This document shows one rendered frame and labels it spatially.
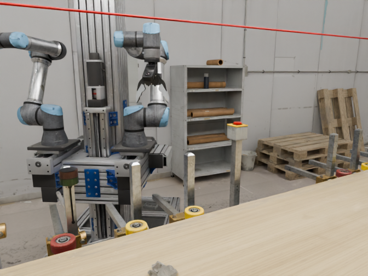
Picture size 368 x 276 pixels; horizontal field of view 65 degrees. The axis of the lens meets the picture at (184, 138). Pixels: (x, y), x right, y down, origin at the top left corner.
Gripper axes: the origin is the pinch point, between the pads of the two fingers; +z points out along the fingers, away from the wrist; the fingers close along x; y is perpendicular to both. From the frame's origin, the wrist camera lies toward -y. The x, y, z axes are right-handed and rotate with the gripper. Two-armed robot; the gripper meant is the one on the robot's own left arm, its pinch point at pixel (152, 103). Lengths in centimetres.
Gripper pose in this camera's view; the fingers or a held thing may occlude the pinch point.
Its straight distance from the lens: 136.3
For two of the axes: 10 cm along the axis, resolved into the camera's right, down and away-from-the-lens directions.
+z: 0.0, 9.8, 2.2
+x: -10.0, -0.2, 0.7
